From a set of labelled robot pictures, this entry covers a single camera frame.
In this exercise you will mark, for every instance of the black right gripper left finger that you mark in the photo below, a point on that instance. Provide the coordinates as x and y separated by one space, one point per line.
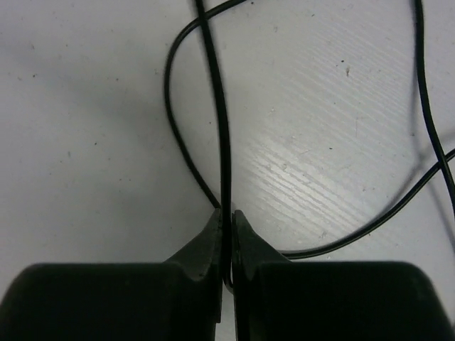
177 299

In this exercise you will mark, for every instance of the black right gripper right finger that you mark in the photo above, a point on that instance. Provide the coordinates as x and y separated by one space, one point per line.
278 299

